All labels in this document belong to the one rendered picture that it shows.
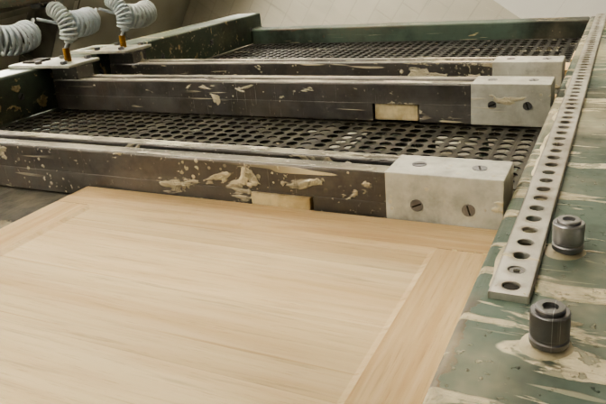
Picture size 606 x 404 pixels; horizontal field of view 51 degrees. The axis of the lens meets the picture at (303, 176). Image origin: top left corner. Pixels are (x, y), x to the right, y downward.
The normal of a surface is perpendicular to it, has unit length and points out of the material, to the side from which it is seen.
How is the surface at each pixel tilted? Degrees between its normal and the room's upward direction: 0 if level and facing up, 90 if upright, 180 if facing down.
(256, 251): 55
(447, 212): 90
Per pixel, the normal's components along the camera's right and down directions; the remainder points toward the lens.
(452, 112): -0.43, 0.34
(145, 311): -0.08, -0.94
